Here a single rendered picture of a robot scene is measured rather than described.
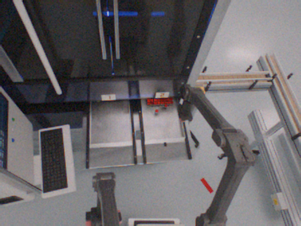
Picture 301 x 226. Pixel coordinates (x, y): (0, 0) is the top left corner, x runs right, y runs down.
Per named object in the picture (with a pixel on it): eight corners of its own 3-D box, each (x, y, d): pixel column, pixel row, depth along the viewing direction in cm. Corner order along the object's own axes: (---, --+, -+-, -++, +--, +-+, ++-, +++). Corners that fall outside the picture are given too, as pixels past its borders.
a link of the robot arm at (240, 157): (238, 155, 68) (265, 154, 71) (218, 129, 80) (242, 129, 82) (200, 241, 90) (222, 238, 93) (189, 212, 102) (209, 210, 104)
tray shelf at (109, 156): (83, 101, 157) (82, 99, 156) (181, 96, 167) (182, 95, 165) (81, 170, 135) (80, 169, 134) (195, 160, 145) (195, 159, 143)
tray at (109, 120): (90, 99, 156) (89, 96, 153) (128, 97, 160) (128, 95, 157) (90, 146, 141) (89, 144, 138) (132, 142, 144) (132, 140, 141)
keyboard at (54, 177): (40, 132, 150) (39, 130, 148) (62, 128, 153) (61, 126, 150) (43, 193, 132) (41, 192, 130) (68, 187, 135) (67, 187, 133)
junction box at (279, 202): (269, 194, 180) (276, 192, 172) (275, 194, 181) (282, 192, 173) (275, 210, 174) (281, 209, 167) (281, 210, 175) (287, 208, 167)
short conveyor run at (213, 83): (183, 96, 170) (187, 83, 156) (179, 79, 177) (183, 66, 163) (267, 92, 179) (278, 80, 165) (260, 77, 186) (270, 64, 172)
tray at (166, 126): (140, 97, 161) (140, 94, 158) (175, 95, 165) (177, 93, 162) (144, 142, 145) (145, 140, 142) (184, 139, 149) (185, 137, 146)
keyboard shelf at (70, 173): (27, 133, 151) (25, 131, 149) (70, 125, 157) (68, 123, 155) (28, 202, 132) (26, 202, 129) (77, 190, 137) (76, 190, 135)
